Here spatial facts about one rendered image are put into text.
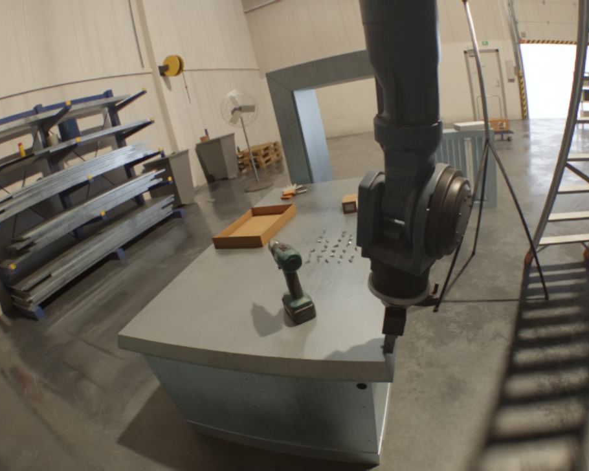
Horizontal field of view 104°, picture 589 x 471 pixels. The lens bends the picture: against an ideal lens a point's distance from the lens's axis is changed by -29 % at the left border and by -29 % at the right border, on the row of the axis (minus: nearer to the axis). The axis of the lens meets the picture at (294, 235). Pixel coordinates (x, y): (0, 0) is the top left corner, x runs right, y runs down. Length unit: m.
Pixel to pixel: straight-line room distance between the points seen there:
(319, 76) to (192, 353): 2.10
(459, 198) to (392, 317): 0.29
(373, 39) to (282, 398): 0.99
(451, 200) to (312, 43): 10.39
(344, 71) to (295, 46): 8.54
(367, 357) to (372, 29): 0.70
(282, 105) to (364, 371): 2.20
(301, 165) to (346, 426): 2.08
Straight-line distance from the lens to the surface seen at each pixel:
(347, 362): 0.83
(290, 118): 2.64
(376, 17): 0.51
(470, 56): 10.41
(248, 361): 0.94
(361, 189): 0.63
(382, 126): 0.54
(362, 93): 10.37
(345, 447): 1.28
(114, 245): 4.55
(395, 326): 0.72
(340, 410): 1.06
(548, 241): 2.37
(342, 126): 10.58
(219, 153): 7.27
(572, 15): 11.76
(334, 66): 2.52
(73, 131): 4.81
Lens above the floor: 1.25
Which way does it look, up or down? 22 degrees down
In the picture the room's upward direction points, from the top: 14 degrees counter-clockwise
